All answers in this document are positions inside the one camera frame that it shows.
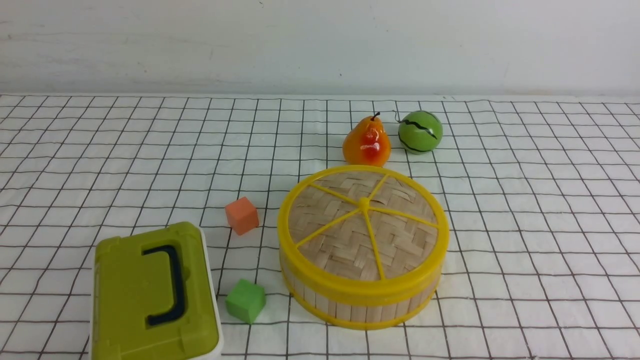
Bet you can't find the green lidded storage box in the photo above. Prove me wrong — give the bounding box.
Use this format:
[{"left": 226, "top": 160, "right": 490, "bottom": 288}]
[{"left": 88, "top": 221, "right": 224, "bottom": 360}]

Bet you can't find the green foam cube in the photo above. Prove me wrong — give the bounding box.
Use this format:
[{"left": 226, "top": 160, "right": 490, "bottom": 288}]
[{"left": 225, "top": 279, "right": 266, "bottom": 325}]

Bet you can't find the yellow woven bamboo steamer lid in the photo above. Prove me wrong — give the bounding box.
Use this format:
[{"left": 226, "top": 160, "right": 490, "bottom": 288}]
[{"left": 277, "top": 165, "right": 450, "bottom": 297}]

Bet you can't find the orange toy pear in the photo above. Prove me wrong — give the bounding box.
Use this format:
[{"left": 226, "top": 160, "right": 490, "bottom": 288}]
[{"left": 342, "top": 112, "right": 392, "bottom": 167}]

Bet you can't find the yellow bamboo steamer basket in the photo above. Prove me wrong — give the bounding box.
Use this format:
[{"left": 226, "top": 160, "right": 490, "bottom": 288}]
[{"left": 279, "top": 250, "right": 444, "bottom": 330}]

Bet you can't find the orange foam cube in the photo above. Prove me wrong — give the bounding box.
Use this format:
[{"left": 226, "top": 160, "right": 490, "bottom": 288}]
[{"left": 224, "top": 196, "right": 259, "bottom": 236}]

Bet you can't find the green toy watermelon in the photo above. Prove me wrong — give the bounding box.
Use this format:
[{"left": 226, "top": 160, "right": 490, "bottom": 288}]
[{"left": 398, "top": 111, "right": 443, "bottom": 154}]

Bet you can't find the white black grid tablecloth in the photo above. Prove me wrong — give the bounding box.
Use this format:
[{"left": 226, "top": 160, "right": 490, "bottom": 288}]
[{"left": 0, "top": 94, "right": 640, "bottom": 360}]

